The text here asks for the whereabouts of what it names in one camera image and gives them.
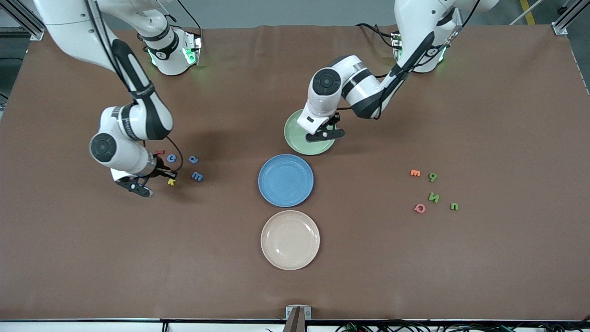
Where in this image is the green round plate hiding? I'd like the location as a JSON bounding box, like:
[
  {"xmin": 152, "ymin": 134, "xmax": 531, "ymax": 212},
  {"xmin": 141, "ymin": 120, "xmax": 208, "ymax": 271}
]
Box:
[{"xmin": 284, "ymin": 109, "xmax": 336, "ymax": 156}]

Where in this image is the blue round plate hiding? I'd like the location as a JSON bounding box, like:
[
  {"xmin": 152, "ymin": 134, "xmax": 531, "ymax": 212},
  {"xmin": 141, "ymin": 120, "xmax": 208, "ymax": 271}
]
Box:
[{"xmin": 258, "ymin": 154, "xmax": 315, "ymax": 208}]

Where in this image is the brown table cover sheet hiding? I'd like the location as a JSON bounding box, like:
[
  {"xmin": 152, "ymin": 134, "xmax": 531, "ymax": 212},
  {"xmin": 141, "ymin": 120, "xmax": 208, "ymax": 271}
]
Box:
[{"xmin": 0, "ymin": 24, "xmax": 590, "ymax": 322}]

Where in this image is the silver connector box green light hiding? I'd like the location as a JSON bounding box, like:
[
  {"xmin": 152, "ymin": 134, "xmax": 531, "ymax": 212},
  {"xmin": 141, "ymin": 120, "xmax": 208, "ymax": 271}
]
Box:
[
  {"xmin": 391, "ymin": 30, "xmax": 405, "ymax": 61},
  {"xmin": 182, "ymin": 30, "xmax": 203, "ymax": 66}
]

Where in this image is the beige round plate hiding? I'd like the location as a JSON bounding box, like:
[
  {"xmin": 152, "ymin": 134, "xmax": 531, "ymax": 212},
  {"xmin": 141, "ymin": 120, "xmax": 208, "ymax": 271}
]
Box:
[{"xmin": 260, "ymin": 210, "xmax": 321, "ymax": 271}]

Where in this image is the black camera cable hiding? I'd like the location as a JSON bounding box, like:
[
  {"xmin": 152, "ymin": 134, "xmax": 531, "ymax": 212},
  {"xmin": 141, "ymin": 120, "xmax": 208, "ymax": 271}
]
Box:
[
  {"xmin": 336, "ymin": 0, "xmax": 482, "ymax": 121},
  {"xmin": 83, "ymin": 0, "xmax": 184, "ymax": 175}
]

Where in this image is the black base cable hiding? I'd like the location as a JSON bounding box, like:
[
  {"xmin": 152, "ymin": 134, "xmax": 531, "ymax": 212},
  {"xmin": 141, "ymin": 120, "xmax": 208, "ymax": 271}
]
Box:
[
  {"xmin": 159, "ymin": 0, "xmax": 203, "ymax": 33},
  {"xmin": 355, "ymin": 22, "xmax": 397, "ymax": 49}
]

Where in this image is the white table edge rail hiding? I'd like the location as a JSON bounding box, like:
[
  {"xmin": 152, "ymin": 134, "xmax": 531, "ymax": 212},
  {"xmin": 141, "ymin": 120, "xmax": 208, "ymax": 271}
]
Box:
[{"xmin": 0, "ymin": 318, "xmax": 590, "ymax": 332}]

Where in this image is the aluminium frame profile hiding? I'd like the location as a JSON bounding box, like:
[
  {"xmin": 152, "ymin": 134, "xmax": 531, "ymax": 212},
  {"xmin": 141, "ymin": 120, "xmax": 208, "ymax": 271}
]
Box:
[
  {"xmin": 551, "ymin": 0, "xmax": 590, "ymax": 35},
  {"xmin": 0, "ymin": 0, "xmax": 47, "ymax": 41}
]

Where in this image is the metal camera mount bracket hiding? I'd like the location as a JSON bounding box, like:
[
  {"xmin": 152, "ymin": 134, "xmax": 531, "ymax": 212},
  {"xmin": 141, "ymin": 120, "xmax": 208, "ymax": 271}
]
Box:
[{"xmin": 285, "ymin": 305, "xmax": 312, "ymax": 332}]

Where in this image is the black cable bundle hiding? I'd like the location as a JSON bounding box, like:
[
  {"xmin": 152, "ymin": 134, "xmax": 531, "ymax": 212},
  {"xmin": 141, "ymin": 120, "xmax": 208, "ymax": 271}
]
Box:
[{"xmin": 336, "ymin": 318, "xmax": 590, "ymax": 332}]

